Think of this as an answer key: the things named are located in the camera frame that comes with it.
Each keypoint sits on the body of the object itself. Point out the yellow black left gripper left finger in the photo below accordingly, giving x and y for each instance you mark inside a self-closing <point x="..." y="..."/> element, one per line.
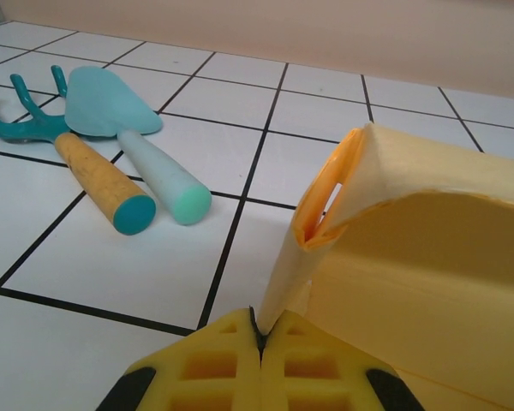
<point x="205" y="372"/>

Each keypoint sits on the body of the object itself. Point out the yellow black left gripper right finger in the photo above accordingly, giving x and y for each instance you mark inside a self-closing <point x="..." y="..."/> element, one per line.
<point x="317" y="372"/>

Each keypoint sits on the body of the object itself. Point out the light blue garden trowel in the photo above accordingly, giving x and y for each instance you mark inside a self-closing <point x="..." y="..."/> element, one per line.
<point x="107" y="107"/>

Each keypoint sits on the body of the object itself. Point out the yellow paper box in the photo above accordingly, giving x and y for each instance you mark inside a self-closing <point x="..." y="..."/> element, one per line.
<point x="432" y="265"/>

